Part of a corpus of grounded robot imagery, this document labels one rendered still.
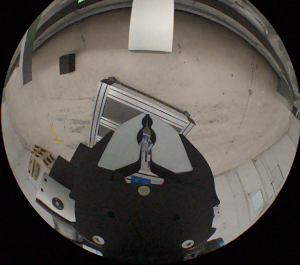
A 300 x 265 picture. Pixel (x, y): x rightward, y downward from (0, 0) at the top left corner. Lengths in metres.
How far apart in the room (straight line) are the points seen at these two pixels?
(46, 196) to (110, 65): 0.99
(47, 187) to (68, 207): 0.07
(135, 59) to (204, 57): 0.62
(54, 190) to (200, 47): 1.20
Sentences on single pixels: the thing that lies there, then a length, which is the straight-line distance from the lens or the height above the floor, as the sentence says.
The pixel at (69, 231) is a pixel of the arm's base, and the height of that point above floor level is 1.07.
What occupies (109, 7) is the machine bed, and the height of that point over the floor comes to 0.16.
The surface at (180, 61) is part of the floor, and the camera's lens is 0.97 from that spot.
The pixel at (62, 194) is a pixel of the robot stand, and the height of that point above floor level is 0.93.
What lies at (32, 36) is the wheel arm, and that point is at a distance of 0.28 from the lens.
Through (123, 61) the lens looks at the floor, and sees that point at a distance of 0.96.
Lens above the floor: 0.94
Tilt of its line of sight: 60 degrees down
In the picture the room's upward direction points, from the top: 180 degrees clockwise
